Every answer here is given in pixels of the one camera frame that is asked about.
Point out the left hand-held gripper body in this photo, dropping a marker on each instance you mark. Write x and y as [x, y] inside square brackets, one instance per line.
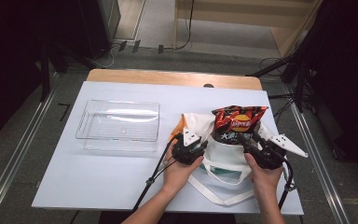
[188, 152]

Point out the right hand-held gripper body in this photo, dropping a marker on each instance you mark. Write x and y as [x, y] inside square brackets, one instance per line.
[268, 155]

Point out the white canvas tote bag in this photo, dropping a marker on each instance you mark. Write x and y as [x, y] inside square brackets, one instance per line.
[227, 155]

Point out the red chips bag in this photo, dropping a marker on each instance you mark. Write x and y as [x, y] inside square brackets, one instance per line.
[239, 119]

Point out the clear plastic container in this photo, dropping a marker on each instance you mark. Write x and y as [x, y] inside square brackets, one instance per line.
[118, 124]

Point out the person's right hand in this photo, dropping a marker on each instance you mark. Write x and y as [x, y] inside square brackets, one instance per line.
[265, 179]

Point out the person's left hand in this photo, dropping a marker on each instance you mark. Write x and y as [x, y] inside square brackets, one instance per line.
[177, 175]

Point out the white table cover sheet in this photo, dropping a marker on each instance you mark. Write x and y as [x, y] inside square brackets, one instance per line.
[105, 180]

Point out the black power plug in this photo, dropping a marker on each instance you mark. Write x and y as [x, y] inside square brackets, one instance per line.
[136, 46]
[161, 49]
[122, 45]

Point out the dark curtain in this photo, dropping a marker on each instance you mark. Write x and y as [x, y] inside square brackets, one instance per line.
[348, 77]
[6, 46]

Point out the black cabinet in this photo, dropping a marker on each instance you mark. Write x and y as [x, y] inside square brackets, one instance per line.
[96, 28]

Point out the black metal stand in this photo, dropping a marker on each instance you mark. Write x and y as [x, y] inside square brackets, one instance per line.
[45, 77]

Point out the metal floor rail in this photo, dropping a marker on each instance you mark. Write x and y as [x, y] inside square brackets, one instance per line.
[320, 155]
[12, 161]

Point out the beige wooden frame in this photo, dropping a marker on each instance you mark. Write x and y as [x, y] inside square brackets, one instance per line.
[230, 18]

